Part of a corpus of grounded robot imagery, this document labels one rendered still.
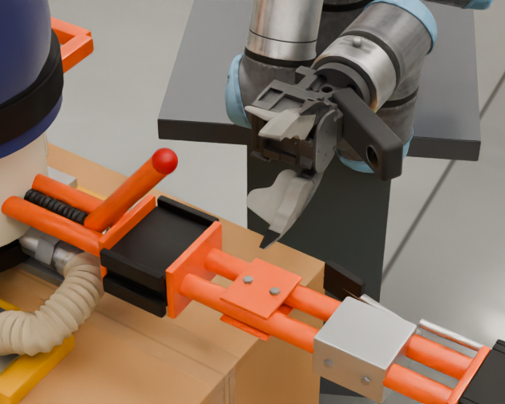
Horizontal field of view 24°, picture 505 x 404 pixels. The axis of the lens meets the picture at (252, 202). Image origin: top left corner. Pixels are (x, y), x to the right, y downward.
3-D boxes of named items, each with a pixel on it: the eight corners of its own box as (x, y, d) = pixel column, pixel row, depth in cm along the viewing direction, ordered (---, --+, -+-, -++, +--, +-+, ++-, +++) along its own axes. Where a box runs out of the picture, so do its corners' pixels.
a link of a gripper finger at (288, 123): (219, 122, 114) (259, 126, 122) (271, 141, 112) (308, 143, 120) (228, 91, 114) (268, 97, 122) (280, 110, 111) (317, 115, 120)
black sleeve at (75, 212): (24, 208, 116) (22, 195, 115) (36, 199, 117) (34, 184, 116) (78, 232, 113) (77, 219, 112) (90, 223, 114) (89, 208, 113)
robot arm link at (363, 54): (393, 113, 134) (399, 42, 128) (373, 136, 131) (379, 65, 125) (325, 90, 138) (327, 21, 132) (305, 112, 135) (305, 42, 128)
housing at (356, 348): (309, 375, 102) (310, 339, 99) (345, 327, 106) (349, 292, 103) (380, 408, 99) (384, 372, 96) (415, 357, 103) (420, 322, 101)
